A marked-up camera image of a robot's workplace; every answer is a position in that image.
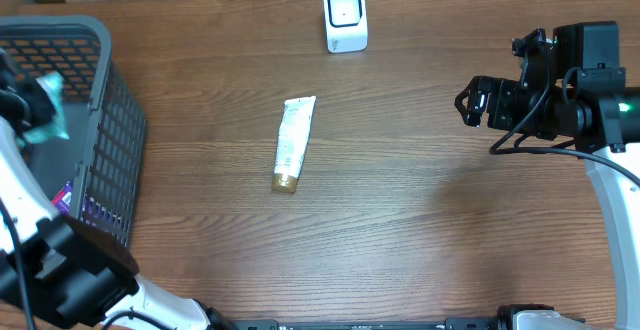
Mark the teal wet wipes pack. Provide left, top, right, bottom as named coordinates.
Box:
left=22, top=72, right=69, bottom=144

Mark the purple pad package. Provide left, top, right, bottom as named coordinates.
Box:
left=51, top=181, right=73, bottom=215

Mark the white tube with gold cap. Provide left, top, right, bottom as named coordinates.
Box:
left=272, top=96, right=316, bottom=194

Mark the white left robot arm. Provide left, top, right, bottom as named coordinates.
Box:
left=1, top=52, right=219, bottom=329

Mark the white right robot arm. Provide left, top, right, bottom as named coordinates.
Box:
left=454, top=21, right=639, bottom=329

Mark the white barcode scanner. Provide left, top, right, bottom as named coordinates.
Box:
left=323, top=0, right=368, bottom=54

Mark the grey plastic shopping basket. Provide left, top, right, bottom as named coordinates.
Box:
left=1, top=15, right=147, bottom=245

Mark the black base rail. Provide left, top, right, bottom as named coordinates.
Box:
left=214, top=303, right=587, bottom=330

